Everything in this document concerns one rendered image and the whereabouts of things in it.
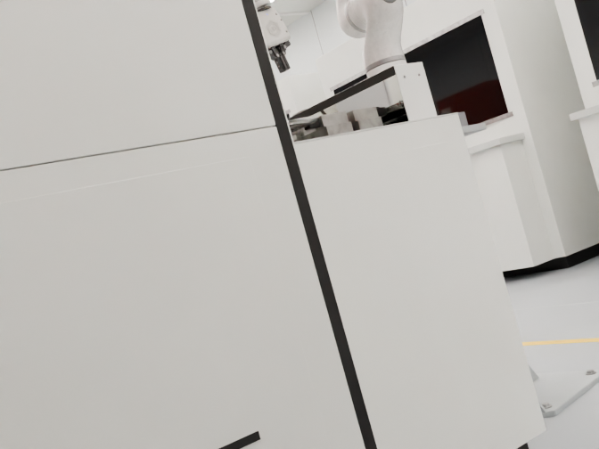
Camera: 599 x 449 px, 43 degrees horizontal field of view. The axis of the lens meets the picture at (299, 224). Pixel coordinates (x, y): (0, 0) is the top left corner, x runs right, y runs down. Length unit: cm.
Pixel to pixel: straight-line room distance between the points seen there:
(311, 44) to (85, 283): 694
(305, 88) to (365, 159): 525
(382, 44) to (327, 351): 124
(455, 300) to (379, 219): 25
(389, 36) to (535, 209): 296
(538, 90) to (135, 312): 441
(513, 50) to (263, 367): 422
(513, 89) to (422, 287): 358
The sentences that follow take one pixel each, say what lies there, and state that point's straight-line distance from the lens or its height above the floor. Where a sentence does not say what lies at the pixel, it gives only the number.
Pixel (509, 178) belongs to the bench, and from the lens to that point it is 492.
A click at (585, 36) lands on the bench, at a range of 480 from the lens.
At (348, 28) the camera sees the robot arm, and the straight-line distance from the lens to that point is 234.
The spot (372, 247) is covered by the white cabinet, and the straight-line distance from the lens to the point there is 152.
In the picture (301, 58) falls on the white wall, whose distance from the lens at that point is 798.
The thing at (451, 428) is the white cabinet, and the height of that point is 19.
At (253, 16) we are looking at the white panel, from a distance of 124.
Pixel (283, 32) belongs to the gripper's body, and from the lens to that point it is 217.
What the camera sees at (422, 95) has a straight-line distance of 181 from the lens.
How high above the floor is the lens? 65
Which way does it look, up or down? 1 degrees up
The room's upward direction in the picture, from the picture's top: 15 degrees counter-clockwise
